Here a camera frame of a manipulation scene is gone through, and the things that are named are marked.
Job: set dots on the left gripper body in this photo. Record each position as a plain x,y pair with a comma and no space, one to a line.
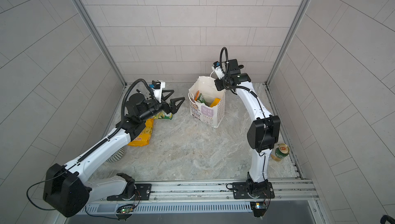
152,108

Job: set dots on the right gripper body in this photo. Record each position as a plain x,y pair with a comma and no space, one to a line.
225,82

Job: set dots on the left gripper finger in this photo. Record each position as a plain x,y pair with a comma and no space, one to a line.
175,104
166,93

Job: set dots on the green snack packet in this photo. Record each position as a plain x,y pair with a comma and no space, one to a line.
163,115

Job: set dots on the orange Fox's candy packet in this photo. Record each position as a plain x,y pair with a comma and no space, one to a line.
197,96

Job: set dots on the orange snack packet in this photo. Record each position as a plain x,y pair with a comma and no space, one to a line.
215,102

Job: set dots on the yellow snack bag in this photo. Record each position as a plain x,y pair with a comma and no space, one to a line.
144,137

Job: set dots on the white printed paper bag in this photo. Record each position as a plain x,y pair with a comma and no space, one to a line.
208,115

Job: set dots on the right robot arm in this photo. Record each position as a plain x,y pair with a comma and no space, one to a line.
263,133

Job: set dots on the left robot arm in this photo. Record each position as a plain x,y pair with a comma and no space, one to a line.
67,187

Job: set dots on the small bottle green label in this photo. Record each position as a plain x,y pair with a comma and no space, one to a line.
280,152

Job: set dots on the left circuit board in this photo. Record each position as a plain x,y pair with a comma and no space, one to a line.
126,209

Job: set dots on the circuit board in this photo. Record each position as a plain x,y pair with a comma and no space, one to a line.
259,208
126,209

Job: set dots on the right circuit board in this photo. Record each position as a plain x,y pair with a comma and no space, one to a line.
259,208

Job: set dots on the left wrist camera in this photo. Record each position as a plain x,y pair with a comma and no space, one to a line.
158,87

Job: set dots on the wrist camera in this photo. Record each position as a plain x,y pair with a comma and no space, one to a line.
218,70
158,87

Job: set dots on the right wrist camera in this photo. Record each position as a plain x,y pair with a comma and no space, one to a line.
218,70

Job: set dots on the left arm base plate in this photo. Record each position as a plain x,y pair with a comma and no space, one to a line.
143,191

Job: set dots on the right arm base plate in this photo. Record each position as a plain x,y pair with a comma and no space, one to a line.
243,190

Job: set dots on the aluminium mounting rail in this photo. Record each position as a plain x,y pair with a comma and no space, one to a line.
194,191

